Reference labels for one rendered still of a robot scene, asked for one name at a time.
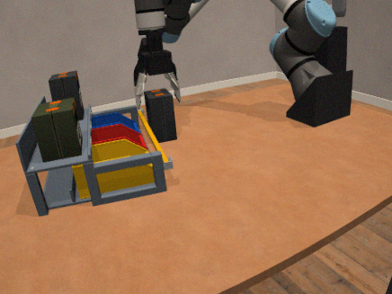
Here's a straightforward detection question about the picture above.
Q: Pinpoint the yellow open bin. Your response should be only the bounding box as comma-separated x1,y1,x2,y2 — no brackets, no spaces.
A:
72,139,155,199

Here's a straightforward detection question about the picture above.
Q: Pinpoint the yellow bar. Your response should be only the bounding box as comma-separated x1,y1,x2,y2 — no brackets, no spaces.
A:
138,111,168,162

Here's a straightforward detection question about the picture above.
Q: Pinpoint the red bin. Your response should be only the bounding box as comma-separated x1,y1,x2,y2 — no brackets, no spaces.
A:
92,124,148,150

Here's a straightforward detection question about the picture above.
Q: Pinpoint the blue open bin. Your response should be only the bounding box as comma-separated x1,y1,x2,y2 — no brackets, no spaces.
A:
92,112,141,133

